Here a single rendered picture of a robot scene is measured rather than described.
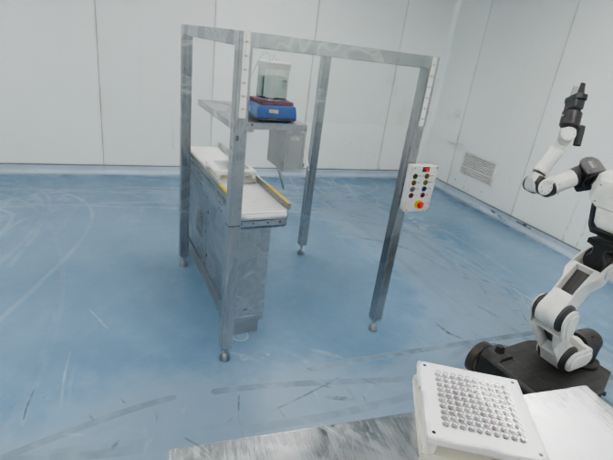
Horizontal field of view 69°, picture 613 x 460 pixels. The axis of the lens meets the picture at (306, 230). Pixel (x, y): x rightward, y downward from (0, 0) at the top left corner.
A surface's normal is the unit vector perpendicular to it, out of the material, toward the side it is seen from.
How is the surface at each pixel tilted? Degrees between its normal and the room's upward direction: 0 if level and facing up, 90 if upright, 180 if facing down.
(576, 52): 90
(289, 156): 90
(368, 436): 0
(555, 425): 0
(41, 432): 0
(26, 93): 90
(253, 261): 90
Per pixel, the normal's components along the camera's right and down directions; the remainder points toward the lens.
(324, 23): 0.36, 0.40
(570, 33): -0.93, 0.04
